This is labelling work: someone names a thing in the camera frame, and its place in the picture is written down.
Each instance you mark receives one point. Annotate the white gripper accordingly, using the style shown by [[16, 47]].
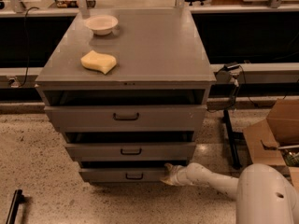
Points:
[[178, 175]]

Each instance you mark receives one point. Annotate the grey bottom drawer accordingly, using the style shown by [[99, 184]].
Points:
[[118, 175]]

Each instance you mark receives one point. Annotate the grey drawer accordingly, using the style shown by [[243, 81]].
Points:
[[165, 151], [118, 175], [126, 118]]

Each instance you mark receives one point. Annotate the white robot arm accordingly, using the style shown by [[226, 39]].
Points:
[[261, 193]]

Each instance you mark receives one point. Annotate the grey middle drawer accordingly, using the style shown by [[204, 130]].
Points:
[[165, 151]]

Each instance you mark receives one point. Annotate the grey top drawer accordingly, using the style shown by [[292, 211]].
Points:
[[126, 118]]

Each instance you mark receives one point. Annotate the grey drawer cabinet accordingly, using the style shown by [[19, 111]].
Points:
[[160, 61]]

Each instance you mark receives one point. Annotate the cardboard box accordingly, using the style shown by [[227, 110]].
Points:
[[279, 129]]

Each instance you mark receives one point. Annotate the yellow sponge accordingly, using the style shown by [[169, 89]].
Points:
[[98, 62]]

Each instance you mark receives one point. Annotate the black bar on floor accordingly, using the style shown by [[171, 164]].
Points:
[[18, 198]]

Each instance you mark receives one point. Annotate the white bowl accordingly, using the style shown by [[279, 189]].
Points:
[[101, 24]]

